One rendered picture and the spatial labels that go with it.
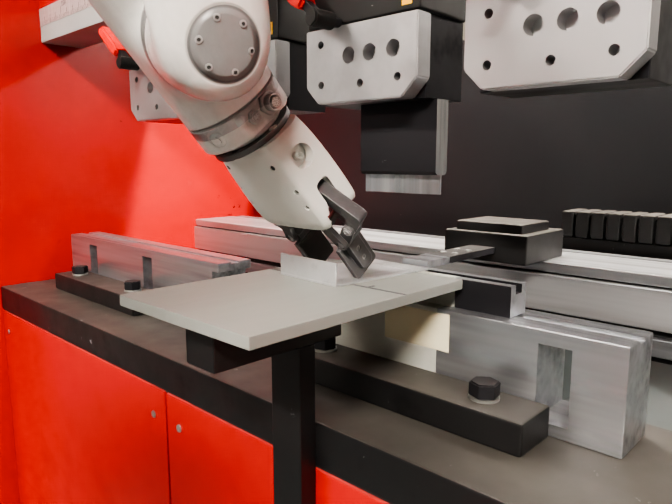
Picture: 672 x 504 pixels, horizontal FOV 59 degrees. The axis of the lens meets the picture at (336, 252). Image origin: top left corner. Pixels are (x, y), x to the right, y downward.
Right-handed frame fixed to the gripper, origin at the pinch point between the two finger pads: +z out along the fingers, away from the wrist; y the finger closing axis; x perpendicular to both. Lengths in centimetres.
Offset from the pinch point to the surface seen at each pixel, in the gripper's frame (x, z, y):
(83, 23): -21, -24, 65
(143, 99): -12.7, -13.0, 44.9
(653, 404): -118, 236, 50
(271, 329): 13.8, -8.7, -11.2
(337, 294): 5.8, -1.8, -6.3
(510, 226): -21.2, 17.1, -2.9
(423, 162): -12.0, -1.3, -4.2
